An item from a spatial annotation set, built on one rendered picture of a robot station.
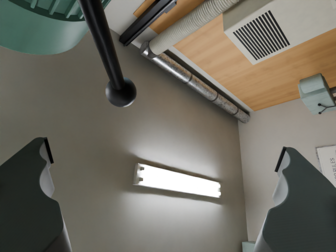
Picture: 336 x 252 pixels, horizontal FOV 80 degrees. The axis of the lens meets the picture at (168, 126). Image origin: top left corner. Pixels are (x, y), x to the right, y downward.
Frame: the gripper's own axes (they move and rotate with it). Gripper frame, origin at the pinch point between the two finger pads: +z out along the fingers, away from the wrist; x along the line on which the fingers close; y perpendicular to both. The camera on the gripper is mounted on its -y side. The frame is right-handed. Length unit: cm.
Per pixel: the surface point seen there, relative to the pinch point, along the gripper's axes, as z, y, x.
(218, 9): 165, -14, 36
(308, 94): 176, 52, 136
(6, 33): 13.5, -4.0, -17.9
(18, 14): 11.8, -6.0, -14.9
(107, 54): 6.4, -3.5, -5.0
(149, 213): 109, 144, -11
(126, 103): 10.1, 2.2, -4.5
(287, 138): 231, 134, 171
